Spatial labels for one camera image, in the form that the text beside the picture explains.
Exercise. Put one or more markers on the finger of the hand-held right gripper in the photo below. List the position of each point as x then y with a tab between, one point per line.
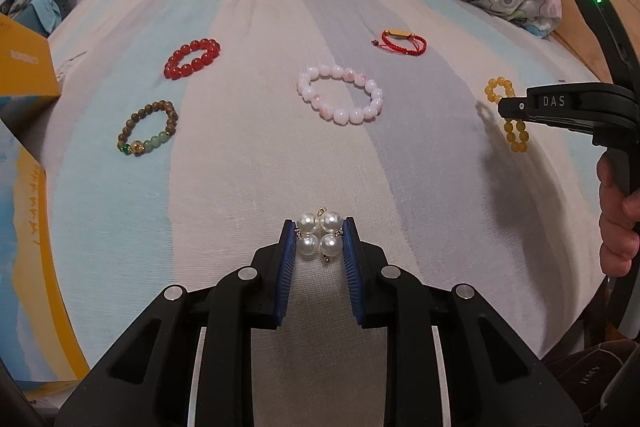
550	103

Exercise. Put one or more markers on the person's right hand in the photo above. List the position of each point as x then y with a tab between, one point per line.
617	237

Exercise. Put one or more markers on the white blue cardboard box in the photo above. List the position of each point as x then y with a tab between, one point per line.
22	62

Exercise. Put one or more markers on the striped bed sheet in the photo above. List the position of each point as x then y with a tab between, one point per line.
240	57

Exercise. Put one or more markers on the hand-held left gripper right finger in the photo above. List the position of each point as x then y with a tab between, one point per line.
351	267

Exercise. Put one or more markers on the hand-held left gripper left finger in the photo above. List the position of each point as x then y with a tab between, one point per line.
287	267

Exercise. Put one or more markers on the blue cloth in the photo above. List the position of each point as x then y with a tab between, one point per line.
42	12

